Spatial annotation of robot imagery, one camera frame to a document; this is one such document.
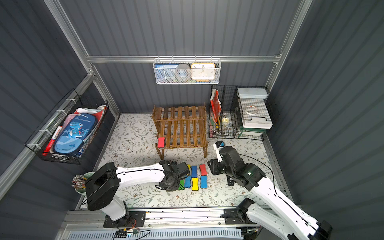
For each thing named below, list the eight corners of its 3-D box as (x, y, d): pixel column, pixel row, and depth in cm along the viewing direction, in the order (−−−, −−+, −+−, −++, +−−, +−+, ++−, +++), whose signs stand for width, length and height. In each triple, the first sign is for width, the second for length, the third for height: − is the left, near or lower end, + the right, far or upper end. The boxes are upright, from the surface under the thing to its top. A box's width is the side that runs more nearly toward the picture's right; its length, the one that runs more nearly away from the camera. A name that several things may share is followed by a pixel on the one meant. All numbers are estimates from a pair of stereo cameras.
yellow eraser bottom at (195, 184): (191, 190, 85) (191, 189, 83) (191, 179, 89) (191, 177, 87) (198, 190, 85) (198, 188, 83) (198, 179, 89) (198, 177, 87)
